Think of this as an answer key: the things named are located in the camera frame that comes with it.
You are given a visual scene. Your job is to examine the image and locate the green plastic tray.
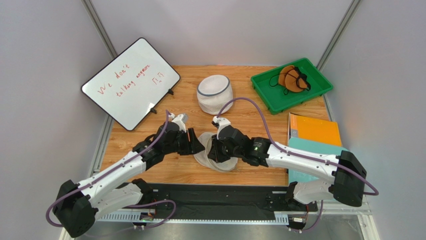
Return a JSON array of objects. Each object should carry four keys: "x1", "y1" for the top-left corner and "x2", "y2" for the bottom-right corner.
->
[{"x1": 251, "y1": 58, "x2": 334, "y2": 115}]

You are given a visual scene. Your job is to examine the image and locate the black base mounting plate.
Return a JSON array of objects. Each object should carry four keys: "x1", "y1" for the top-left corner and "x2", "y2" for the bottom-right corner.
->
[{"x1": 139, "y1": 183, "x2": 319, "y2": 221}]

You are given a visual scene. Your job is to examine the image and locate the beige-trimmed white mesh bag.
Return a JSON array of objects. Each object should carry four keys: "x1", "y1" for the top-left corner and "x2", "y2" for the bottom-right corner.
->
[{"x1": 193, "y1": 132, "x2": 238, "y2": 173}]

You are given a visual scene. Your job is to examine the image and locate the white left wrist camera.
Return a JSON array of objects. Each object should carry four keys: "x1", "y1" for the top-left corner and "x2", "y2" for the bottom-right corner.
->
[{"x1": 169, "y1": 113, "x2": 189, "y2": 133}]

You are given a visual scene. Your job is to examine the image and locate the whiteboard with red writing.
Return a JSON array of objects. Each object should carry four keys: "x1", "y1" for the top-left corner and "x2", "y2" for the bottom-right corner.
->
[{"x1": 81, "y1": 37, "x2": 181, "y2": 131}]

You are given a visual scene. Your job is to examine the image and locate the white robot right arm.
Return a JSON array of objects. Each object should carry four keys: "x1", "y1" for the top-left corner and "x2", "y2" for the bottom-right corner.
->
[{"x1": 207, "y1": 125, "x2": 367, "y2": 207}]

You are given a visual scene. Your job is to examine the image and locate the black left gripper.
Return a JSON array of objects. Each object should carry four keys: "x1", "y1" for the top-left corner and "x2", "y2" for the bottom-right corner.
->
[{"x1": 164, "y1": 127, "x2": 206, "y2": 156}]

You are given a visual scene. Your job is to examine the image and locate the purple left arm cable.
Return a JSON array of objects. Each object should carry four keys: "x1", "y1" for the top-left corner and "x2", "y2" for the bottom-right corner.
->
[{"x1": 45, "y1": 110, "x2": 176, "y2": 228}]

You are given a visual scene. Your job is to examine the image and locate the orange clip file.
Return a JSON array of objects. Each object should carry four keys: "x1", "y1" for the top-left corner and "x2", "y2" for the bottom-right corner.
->
[{"x1": 287, "y1": 112, "x2": 342, "y2": 147}]

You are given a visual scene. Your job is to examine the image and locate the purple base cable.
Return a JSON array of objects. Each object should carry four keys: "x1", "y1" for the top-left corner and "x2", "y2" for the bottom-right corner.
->
[{"x1": 131, "y1": 199, "x2": 177, "y2": 230}]

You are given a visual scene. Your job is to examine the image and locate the brown cloth with black strap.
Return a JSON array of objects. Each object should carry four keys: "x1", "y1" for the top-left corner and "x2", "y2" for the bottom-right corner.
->
[{"x1": 268, "y1": 65, "x2": 312, "y2": 96}]

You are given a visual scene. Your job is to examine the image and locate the blue-trimmed white mesh bag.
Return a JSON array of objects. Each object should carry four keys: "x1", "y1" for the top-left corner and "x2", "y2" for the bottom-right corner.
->
[{"x1": 196, "y1": 74, "x2": 234, "y2": 115}]

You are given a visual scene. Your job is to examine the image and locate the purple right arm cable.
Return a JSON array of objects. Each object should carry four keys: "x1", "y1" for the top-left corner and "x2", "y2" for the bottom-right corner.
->
[{"x1": 216, "y1": 97, "x2": 380, "y2": 196}]

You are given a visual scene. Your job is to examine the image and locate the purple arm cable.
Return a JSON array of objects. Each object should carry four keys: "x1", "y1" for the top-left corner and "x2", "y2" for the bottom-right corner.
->
[
  {"x1": 216, "y1": 97, "x2": 380, "y2": 196},
  {"x1": 45, "y1": 110, "x2": 176, "y2": 228}
]

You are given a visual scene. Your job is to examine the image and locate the teal folder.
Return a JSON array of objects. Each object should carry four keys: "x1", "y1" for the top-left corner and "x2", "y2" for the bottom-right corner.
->
[{"x1": 287, "y1": 137, "x2": 348, "y2": 184}]

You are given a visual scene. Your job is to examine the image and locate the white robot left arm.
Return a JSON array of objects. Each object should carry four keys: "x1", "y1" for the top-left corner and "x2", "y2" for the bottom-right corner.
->
[{"x1": 51, "y1": 121, "x2": 205, "y2": 238}]

